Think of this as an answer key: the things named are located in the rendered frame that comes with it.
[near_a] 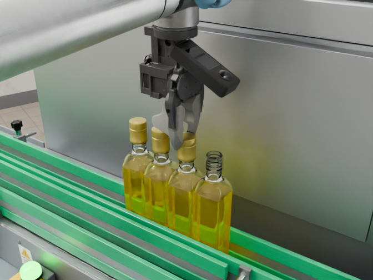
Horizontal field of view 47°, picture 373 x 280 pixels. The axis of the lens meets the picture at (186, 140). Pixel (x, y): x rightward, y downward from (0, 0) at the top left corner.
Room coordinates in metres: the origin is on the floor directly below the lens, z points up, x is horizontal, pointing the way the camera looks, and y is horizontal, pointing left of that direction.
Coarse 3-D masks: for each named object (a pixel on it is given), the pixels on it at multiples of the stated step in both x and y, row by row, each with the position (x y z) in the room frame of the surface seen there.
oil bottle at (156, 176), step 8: (152, 160) 0.72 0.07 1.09; (152, 168) 0.70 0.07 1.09; (160, 168) 0.69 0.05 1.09; (168, 168) 0.70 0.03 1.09; (176, 168) 0.71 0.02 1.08; (144, 176) 0.70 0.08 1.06; (152, 176) 0.69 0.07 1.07; (160, 176) 0.68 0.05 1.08; (168, 176) 0.69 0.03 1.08; (144, 184) 0.71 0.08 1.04; (152, 184) 0.69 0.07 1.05; (160, 184) 0.68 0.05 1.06; (144, 192) 0.71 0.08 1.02; (152, 192) 0.69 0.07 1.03; (160, 192) 0.68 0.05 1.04; (152, 200) 0.70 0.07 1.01; (160, 200) 0.68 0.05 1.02; (152, 208) 0.70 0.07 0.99; (160, 208) 0.68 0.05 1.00; (152, 216) 0.70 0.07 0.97; (160, 216) 0.68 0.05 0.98; (168, 224) 0.68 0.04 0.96
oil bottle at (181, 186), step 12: (168, 180) 0.68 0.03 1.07; (180, 180) 0.66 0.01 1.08; (192, 180) 0.66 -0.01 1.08; (168, 192) 0.67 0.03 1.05; (180, 192) 0.66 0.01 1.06; (192, 192) 0.65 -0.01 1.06; (168, 204) 0.68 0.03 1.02; (180, 204) 0.66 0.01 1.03; (192, 204) 0.65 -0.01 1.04; (168, 216) 0.68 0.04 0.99; (180, 216) 0.66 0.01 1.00; (192, 216) 0.65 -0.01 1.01; (180, 228) 0.66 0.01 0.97; (192, 228) 0.65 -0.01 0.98
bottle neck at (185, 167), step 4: (180, 164) 0.68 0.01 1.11; (184, 164) 0.67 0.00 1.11; (188, 164) 0.67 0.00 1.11; (192, 164) 0.68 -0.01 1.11; (180, 168) 0.68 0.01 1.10; (184, 168) 0.67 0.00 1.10; (188, 168) 0.67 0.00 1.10; (192, 168) 0.68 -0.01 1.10; (184, 172) 0.67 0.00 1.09; (188, 172) 0.67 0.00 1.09
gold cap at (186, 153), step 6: (186, 132) 0.70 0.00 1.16; (186, 138) 0.67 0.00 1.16; (192, 138) 0.67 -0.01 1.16; (186, 144) 0.67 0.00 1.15; (192, 144) 0.67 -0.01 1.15; (180, 150) 0.67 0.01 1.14; (186, 150) 0.67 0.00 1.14; (192, 150) 0.67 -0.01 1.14; (180, 156) 0.67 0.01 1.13; (186, 156) 0.67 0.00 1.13; (192, 156) 0.67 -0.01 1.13
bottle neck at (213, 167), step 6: (210, 156) 0.66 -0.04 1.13; (216, 156) 0.66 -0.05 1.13; (222, 156) 0.65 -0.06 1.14; (210, 162) 0.64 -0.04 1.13; (216, 162) 0.64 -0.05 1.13; (222, 162) 0.65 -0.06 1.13; (210, 168) 0.64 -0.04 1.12; (216, 168) 0.64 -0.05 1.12; (210, 174) 0.64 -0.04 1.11; (216, 174) 0.64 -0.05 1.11; (210, 180) 0.64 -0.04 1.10; (216, 180) 0.64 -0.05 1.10
